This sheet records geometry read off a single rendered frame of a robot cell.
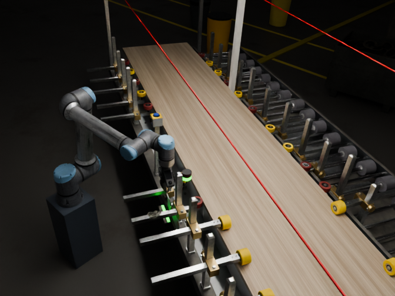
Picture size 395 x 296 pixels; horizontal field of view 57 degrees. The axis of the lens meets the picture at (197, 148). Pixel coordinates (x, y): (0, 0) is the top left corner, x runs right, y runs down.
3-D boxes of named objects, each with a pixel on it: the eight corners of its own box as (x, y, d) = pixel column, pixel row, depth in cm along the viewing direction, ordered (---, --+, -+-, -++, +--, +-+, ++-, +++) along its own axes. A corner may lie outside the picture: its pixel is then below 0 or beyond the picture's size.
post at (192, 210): (188, 258, 223) (191, 201, 194) (186, 254, 225) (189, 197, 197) (193, 256, 224) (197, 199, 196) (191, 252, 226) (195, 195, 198)
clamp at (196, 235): (191, 240, 202) (192, 234, 199) (184, 222, 212) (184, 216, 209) (202, 237, 204) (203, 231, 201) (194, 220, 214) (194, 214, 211)
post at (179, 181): (176, 231, 243) (177, 175, 215) (174, 226, 246) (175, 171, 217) (181, 229, 244) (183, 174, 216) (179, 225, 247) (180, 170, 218)
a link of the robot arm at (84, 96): (70, 175, 272) (62, 88, 223) (89, 163, 283) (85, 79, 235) (84, 185, 266) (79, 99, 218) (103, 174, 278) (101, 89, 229)
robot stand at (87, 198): (76, 269, 289) (63, 216, 254) (59, 251, 302) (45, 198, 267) (103, 251, 305) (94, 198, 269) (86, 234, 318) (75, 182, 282)
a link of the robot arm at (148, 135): (133, 133, 203) (150, 141, 197) (147, 124, 210) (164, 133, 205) (134, 147, 208) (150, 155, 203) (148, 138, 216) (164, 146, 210)
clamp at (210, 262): (208, 278, 183) (209, 272, 180) (199, 256, 193) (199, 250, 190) (220, 274, 185) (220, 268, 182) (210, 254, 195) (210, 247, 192)
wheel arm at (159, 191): (124, 203, 242) (123, 198, 239) (123, 199, 244) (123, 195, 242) (186, 189, 255) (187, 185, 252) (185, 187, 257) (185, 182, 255)
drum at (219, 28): (217, 60, 643) (221, 20, 603) (199, 52, 667) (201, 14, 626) (233, 54, 668) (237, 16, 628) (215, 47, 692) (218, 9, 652)
